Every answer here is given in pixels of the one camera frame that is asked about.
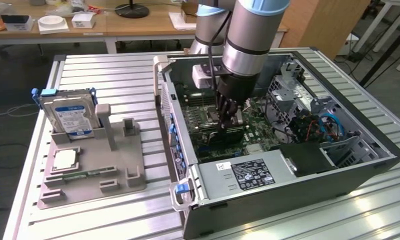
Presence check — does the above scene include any white floor cable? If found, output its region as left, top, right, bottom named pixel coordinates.
left=0, top=103, right=41, bottom=118

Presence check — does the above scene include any small white box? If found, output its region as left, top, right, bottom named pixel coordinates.
left=70, top=12, right=97, bottom=29

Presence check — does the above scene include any white square base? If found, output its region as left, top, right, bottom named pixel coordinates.
left=37, top=21, right=70, bottom=35

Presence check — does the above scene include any clear plastic bag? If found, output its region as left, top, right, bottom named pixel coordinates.
left=45, top=4, right=75, bottom=18

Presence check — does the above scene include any blue wire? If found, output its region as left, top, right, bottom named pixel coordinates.
left=319, top=113, right=347, bottom=143

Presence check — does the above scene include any black RAM slot bank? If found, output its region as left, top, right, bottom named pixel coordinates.
left=195, top=124, right=217, bottom=135
left=185, top=91, right=217, bottom=106

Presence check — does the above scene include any green motherboard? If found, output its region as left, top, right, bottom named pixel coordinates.
left=179, top=89, right=281, bottom=163

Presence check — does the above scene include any hard disk with blue caddy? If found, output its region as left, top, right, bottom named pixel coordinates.
left=30, top=86, right=100, bottom=140

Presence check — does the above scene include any black graphics card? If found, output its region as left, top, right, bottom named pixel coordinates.
left=205, top=128, right=247, bottom=147

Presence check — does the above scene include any open black PC case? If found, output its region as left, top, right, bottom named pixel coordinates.
left=152, top=51, right=400, bottom=240

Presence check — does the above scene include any blue case latch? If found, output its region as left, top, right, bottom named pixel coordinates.
left=173, top=183, right=191, bottom=195

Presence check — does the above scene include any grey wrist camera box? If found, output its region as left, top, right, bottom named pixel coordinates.
left=191, top=64, right=221, bottom=89

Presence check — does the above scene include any silver CPU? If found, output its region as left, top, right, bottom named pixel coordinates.
left=52, top=150, right=79, bottom=172

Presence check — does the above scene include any white box with phone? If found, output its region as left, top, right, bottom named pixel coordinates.
left=0, top=14, right=34, bottom=32

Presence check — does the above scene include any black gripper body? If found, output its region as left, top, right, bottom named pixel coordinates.
left=216, top=73, right=260, bottom=103

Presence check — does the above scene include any white table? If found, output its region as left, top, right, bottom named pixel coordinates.
left=352, top=0, right=400, bottom=72

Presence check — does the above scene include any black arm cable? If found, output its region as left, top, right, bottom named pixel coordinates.
left=205, top=12, right=233, bottom=88

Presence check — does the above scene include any silver power supply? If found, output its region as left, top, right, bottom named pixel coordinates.
left=196, top=152, right=300, bottom=201

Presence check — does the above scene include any silver chipset heatsink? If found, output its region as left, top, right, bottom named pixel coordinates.
left=245, top=144, right=267, bottom=154

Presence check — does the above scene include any grey parts rack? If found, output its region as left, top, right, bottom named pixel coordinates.
left=36, top=103, right=148, bottom=210

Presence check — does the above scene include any brown cardboard box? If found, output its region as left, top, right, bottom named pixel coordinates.
left=181, top=2, right=201, bottom=18

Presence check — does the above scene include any black lamp base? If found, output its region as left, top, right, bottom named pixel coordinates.
left=115, top=0, right=151, bottom=19

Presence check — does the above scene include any silver perforated bay bracket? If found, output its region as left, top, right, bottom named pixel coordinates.
left=319, top=136, right=381, bottom=171

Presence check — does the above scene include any white floor box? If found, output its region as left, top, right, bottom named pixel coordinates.
left=335, top=33, right=360, bottom=59

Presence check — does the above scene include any silver disk bay cage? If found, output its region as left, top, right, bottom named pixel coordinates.
left=265, top=74, right=321, bottom=131

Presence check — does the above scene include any black slanted pole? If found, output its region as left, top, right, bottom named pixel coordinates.
left=359, top=14, right=400, bottom=87

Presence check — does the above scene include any green RAM stick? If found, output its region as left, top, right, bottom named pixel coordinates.
left=61, top=169, right=103, bottom=180

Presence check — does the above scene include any black plastic shroud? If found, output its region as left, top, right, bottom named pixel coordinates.
left=269, top=142, right=340, bottom=179

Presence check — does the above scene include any white paper stack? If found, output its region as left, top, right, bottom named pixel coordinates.
left=168, top=11, right=199, bottom=31

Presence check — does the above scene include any wooden cabinet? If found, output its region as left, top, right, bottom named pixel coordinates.
left=279, top=0, right=371, bottom=60

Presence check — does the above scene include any red wire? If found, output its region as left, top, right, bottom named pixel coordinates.
left=304, top=119, right=321, bottom=142

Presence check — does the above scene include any CPU socket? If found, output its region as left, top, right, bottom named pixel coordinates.
left=203, top=106, right=220, bottom=124

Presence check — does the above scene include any white round dish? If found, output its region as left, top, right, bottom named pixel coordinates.
left=38, top=15, right=66, bottom=26

